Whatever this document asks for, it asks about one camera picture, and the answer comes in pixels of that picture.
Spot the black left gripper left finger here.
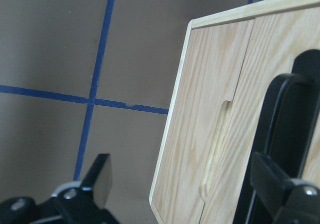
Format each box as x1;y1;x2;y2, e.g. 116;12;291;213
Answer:
51;154;113;224

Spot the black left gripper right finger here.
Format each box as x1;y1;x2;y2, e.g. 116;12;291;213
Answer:
250;152;320;224

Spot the black drawer handle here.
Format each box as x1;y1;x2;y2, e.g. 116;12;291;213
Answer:
233;49;320;224

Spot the wooden drawer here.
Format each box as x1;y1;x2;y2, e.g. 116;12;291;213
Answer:
200;7;320;224
152;20;254;222

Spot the wooden drawer cabinet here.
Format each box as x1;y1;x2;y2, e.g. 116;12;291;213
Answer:
149;0;320;224

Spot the lower wooden drawer front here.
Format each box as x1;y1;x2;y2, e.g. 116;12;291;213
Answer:
152;20;254;222

